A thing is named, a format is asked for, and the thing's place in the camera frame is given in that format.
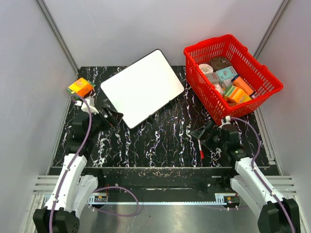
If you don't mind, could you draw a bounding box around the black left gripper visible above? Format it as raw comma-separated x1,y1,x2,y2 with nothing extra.
87,105,123,138

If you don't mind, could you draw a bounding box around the white toilet paper roll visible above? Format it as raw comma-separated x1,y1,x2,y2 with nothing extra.
198,64,214,75

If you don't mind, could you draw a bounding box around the brown round lid jar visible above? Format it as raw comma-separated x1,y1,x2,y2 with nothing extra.
209,56,231,72

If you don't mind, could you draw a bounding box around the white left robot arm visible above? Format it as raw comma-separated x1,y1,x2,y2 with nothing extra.
33,107,123,233

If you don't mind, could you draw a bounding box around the white whiteboard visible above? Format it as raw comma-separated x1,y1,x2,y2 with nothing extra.
100,49,184,129

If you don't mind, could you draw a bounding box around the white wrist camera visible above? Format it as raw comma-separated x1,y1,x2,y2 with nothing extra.
222,116,233,125
75,97,99,114

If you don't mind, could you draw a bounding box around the orange green snack box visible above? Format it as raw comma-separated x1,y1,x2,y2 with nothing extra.
66,78,96,97

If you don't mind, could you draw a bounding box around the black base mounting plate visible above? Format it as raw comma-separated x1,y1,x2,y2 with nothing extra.
82,167,238,192

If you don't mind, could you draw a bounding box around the yellow green sponge pack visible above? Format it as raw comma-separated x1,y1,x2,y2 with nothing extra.
223,85,252,104

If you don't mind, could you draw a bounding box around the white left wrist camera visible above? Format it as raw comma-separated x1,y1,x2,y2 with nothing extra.
75,97,99,114

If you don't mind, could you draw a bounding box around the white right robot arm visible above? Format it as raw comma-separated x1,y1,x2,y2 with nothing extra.
190,116,301,233

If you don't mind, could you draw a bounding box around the teal cardboard box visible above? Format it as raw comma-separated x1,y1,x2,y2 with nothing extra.
216,66,238,81

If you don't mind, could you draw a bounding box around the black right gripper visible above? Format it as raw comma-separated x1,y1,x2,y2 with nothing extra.
190,121,227,152

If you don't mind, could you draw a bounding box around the red plastic shopping basket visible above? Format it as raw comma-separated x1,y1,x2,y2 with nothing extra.
184,34,283,125

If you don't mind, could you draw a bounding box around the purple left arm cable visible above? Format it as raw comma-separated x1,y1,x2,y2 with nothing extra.
48,94,139,233

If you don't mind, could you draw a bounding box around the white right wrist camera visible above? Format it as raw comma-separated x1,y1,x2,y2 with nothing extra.
222,116,233,125

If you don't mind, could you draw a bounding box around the red whiteboard marker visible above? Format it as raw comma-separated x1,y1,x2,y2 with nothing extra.
197,139,205,159

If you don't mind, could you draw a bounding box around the orange blue box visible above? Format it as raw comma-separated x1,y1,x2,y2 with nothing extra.
231,75,255,96

